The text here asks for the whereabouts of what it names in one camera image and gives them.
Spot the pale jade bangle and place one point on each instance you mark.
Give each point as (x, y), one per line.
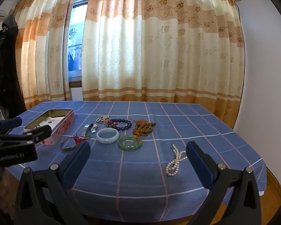
(107, 141)

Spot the window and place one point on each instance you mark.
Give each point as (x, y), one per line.
(76, 39)

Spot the silver bangle with red knot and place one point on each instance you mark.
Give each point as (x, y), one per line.
(68, 148)

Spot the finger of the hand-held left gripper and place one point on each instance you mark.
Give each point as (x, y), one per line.
(11, 123)
(41, 133)

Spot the wide cream orange curtain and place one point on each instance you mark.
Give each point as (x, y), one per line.
(154, 51)

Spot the pink metal tin box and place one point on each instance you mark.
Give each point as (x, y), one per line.
(65, 124)

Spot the narrow cream orange curtain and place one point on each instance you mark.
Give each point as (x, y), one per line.
(44, 51)

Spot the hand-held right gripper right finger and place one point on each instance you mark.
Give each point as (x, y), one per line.
(199, 165)

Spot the printed paper sheet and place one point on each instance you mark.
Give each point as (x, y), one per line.
(52, 121)

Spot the blue checked tablecloth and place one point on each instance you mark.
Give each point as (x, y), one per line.
(142, 173)

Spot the hanging dark coats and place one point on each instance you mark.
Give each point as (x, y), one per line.
(7, 70)

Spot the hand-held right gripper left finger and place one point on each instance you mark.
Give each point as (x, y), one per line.
(77, 165)

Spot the silver wrist watch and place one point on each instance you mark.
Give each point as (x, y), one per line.
(92, 127)

